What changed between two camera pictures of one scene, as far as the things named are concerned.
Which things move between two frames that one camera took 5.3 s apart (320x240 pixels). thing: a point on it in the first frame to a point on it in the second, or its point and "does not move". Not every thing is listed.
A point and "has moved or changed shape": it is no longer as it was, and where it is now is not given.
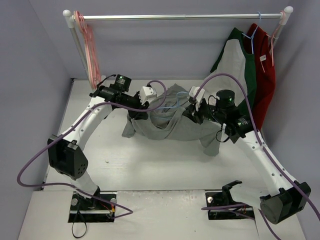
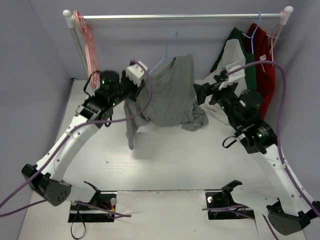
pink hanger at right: [272, 38] does not move
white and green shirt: [236, 59] does not move
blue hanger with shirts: [251, 37] does not move
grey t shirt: [167, 120] has moved or changed shape
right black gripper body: [194, 111] to [211, 92]
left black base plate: [93, 209] does not move
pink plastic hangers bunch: [91, 49] does not move
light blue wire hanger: [171, 106] to [166, 52]
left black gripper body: [139, 106] to [132, 90]
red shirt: [265, 84] does not move
